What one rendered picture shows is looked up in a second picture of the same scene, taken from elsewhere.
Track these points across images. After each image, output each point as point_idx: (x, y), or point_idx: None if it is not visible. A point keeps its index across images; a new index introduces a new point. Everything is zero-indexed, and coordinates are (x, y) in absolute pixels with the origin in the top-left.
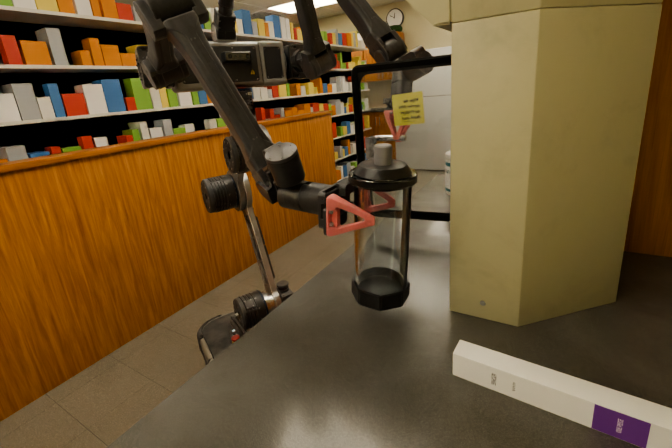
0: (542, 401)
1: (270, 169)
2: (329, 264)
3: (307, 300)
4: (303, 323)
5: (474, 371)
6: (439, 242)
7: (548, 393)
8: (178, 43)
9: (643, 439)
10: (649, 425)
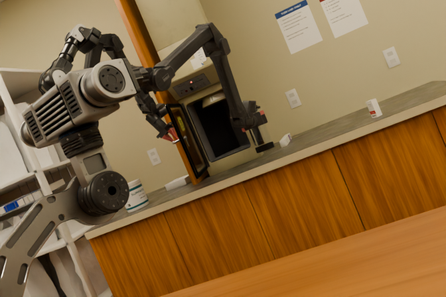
0: (288, 140)
1: (255, 105)
2: (241, 172)
3: (271, 160)
4: (283, 154)
5: (286, 141)
6: (212, 178)
7: (287, 138)
8: (226, 59)
9: (290, 138)
10: (289, 134)
